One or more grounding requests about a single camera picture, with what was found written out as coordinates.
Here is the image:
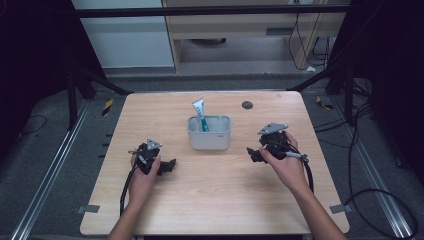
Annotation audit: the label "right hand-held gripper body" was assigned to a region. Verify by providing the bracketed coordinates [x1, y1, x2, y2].
[256, 122, 292, 160]

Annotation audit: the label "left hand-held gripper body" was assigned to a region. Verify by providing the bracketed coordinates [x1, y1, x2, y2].
[135, 137, 164, 176]

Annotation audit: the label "white two-compartment holder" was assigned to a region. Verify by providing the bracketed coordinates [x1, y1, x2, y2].
[186, 114, 233, 151]

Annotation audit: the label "white and teal toothpaste tube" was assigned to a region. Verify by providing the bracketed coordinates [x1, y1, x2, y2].
[191, 97, 210, 133]

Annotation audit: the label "person's left hand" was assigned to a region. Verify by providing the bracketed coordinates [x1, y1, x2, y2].
[128, 152, 162, 203]

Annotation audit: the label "person's right hand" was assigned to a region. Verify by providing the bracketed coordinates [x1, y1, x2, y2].
[258, 131, 310, 192]

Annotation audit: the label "yellow and black tape strip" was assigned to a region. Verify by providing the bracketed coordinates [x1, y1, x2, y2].
[101, 97, 115, 117]
[315, 95, 335, 111]

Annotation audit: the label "black metal stand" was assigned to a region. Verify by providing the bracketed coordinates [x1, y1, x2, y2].
[65, 65, 135, 132]
[286, 62, 355, 125]

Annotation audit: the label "white cabinet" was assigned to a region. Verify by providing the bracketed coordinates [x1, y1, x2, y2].
[71, 0, 175, 70]

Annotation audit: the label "light wooden desk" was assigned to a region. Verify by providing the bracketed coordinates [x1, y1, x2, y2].
[162, 0, 351, 73]

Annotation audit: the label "black curtain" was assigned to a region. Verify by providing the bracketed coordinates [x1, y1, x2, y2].
[331, 0, 424, 183]
[0, 0, 105, 154]

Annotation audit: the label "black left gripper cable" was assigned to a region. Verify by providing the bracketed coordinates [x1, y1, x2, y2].
[119, 164, 139, 216]

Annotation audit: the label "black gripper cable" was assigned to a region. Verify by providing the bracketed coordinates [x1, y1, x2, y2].
[299, 156, 315, 194]
[119, 164, 139, 216]

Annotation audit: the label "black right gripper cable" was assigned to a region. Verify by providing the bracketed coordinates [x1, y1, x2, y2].
[299, 156, 315, 194]

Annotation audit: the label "grey table bracket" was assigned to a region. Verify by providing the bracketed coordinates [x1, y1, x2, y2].
[76, 204, 101, 215]
[329, 203, 354, 215]

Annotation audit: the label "black floor cable loop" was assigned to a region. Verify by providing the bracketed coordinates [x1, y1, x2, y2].
[343, 103, 420, 240]

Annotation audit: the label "black hanging desk cables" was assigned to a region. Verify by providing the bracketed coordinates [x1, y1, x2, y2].
[287, 12, 332, 72]

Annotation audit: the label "aluminium floor rail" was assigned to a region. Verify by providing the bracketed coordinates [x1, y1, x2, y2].
[332, 95, 415, 240]
[9, 99, 92, 240]

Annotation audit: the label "thin black floor cable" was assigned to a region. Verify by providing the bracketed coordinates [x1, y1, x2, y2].
[19, 114, 48, 136]

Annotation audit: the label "black horizontal frame bar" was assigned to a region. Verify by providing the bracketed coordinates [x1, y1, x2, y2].
[71, 4, 352, 19]

